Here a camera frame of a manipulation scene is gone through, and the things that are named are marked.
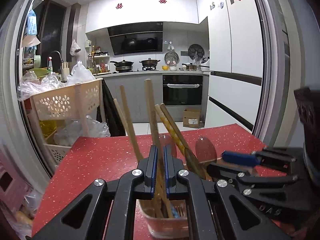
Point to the brown cooking pot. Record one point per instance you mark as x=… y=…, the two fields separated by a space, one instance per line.
x=149 y=64

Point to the beige utensil holder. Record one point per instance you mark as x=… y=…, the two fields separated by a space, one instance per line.
x=166 y=228

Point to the black hanging pan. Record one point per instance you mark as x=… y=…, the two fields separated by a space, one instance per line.
x=196 y=51

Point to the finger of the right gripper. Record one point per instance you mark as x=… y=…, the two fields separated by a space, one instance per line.
x=243 y=181
x=266 y=157

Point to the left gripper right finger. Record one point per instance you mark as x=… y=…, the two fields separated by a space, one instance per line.
x=215 y=210

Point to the plain bamboo chopstick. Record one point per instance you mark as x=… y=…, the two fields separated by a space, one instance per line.
x=192 y=162

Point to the black wok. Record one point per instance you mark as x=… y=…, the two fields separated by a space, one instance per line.
x=123 y=66

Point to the white refrigerator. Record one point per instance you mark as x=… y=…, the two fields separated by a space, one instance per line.
x=236 y=61

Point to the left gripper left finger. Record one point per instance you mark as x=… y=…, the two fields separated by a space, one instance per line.
x=105 y=209

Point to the black hanging bag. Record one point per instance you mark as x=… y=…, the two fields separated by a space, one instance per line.
x=113 y=120

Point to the round hanging strainer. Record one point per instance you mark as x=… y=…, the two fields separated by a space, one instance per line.
x=171 y=58

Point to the cardboard box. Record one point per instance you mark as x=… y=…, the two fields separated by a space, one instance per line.
x=191 y=117

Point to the black range hood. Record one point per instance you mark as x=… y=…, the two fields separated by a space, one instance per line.
x=143 y=37

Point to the patterned bamboo chopstick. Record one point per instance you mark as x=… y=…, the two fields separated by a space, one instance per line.
x=169 y=128

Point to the beige plastic storage cart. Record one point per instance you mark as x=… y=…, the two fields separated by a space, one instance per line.
x=73 y=102

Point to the small saucepan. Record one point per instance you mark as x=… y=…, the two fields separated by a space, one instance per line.
x=192 y=67

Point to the black built-in oven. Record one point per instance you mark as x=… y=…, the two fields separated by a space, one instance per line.
x=182 y=90

